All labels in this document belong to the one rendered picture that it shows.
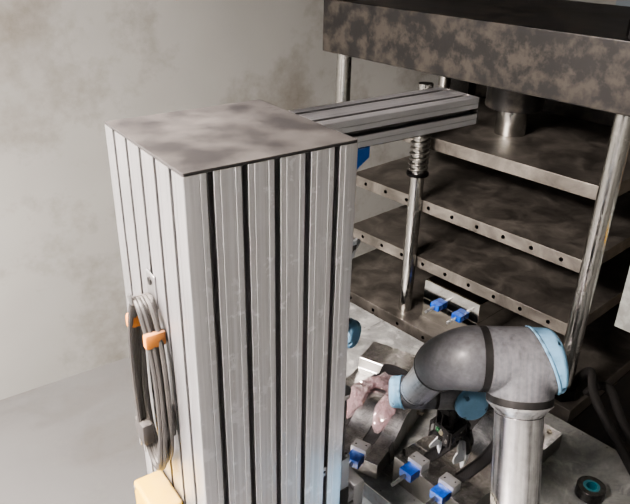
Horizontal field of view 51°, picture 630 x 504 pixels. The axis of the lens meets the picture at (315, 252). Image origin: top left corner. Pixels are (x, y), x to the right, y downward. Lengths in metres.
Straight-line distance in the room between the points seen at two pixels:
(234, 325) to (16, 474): 2.66
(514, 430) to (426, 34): 1.55
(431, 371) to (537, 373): 0.18
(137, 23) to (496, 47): 1.81
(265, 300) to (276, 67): 3.02
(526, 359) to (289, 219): 0.52
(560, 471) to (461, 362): 1.13
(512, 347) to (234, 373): 0.50
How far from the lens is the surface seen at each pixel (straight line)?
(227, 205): 0.79
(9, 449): 3.60
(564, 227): 2.60
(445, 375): 1.19
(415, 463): 1.99
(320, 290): 0.92
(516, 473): 1.26
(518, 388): 1.20
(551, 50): 2.17
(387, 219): 3.11
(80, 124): 3.42
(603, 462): 2.33
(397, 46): 2.52
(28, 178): 3.43
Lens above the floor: 2.28
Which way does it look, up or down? 27 degrees down
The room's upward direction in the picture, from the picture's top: 1 degrees clockwise
